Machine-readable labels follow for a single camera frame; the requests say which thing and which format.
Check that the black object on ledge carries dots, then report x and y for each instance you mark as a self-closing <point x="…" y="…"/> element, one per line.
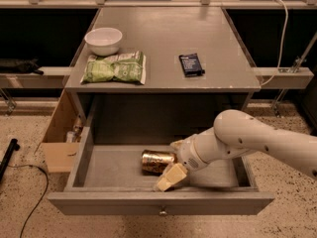
<point x="20" y="66"/>

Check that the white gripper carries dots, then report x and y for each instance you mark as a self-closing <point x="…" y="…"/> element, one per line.
<point x="188" y="155"/>

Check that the white ceramic bowl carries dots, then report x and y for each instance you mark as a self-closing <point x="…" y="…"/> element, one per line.
<point x="104" y="41"/>

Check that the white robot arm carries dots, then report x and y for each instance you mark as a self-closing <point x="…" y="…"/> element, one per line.
<point x="234" y="134"/>

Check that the grey ledge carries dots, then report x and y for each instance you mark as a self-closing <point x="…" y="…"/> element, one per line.
<point x="280" y="78"/>
<point x="53" y="77"/>

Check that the grey cabinet counter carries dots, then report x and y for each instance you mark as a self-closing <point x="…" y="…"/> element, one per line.
<point x="168" y="98"/>

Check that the green chip bag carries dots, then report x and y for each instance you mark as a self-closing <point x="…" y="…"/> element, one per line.
<point x="130" y="67"/>

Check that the black pole on floor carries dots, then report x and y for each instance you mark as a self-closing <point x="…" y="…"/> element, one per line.
<point x="13" y="146"/>

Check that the dark blue snack packet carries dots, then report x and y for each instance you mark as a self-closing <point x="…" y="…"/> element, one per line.
<point x="191" y="65"/>

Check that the orange soda can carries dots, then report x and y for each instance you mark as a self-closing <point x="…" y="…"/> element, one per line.
<point x="156" y="161"/>

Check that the bottle inside cardboard box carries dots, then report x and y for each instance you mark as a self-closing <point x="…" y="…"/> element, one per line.
<point x="73" y="135"/>

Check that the grey right side ledge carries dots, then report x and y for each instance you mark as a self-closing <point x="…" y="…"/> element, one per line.
<point x="280" y="78"/>

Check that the grey open top drawer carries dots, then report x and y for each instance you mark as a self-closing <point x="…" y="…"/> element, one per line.
<point x="108" y="180"/>

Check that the grey left side ledge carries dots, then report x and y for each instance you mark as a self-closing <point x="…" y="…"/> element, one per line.
<point x="53" y="77"/>

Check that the brown cardboard box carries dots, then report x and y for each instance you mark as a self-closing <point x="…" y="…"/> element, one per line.
<point x="60" y="154"/>

